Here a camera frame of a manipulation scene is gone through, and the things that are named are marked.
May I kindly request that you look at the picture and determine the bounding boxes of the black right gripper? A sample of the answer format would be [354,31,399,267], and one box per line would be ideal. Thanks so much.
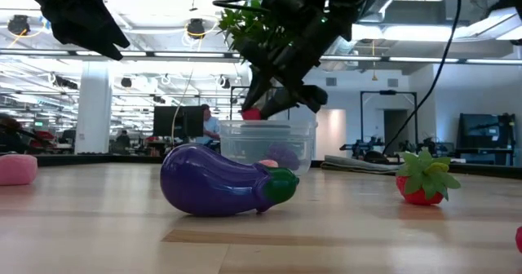
[238,23,329,119]

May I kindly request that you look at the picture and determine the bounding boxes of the small red toy fruit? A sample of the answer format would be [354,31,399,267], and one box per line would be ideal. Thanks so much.
[241,108,263,122]

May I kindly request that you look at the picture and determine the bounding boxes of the purple toy eggplant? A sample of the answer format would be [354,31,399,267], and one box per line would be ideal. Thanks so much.
[159,143,301,218]

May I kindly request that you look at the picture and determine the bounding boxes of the pink plush toy fruit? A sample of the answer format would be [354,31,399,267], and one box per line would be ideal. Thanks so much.
[0,154,38,187]

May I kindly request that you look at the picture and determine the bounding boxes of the red toy strawberry green leaves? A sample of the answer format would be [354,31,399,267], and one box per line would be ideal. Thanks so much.
[395,149,462,206]

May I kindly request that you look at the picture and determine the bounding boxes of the clear plastic tupperware container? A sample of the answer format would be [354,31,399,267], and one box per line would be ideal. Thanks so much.
[219,120,318,176]

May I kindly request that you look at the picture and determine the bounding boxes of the black ceiling track lights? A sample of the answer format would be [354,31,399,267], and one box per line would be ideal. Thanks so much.
[55,74,78,91]

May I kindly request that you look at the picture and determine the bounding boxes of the purple toy grapes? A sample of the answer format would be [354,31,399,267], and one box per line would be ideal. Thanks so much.
[267,144,302,171]

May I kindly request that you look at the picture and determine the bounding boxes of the white square column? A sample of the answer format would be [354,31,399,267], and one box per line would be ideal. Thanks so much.
[74,60,113,156]

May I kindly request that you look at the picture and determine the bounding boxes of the person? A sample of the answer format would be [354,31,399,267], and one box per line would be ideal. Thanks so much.
[195,104,221,144]

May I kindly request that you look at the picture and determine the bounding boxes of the green potted plant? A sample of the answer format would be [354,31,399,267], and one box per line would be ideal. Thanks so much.
[218,0,293,63]

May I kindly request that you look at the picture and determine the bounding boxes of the yellow hanging ceiling tag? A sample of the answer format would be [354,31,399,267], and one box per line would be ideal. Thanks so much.
[369,39,378,82]

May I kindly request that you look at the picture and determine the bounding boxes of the black computer monitor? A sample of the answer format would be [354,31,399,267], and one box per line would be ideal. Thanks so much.
[182,105,205,139]
[153,105,184,139]

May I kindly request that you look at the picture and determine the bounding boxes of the long linear ceiling light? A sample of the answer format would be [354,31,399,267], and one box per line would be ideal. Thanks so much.
[0,48,522,65]

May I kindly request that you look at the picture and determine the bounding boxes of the blue robot equipment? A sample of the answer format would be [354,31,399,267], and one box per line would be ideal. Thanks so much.
[339,137,387,163]

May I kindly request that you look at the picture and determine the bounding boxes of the grey folded cloth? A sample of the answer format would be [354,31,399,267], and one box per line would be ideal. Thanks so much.
[321,154,405,175]

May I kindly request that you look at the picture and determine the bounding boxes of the red office chair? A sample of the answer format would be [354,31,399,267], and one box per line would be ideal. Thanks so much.
[29,130,56,151]

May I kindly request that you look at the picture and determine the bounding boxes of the dark robot equipment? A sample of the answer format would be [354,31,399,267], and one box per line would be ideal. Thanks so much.
[397,137,456,157]

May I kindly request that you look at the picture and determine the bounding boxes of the dark monitor on desk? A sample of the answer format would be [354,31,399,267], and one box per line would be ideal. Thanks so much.
[458,113,517,151]

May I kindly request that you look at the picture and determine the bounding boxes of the dark office desk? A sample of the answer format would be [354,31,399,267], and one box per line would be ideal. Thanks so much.
[454,147,515,166]

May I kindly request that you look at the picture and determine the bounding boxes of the black ceiling camera yellow cable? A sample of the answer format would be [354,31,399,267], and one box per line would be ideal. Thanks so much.
[7,15,32,38]
[186,17,207,41]

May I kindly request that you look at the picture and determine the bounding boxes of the silver spiral air duct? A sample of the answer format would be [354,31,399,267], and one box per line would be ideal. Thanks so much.
[321,0,411,71]

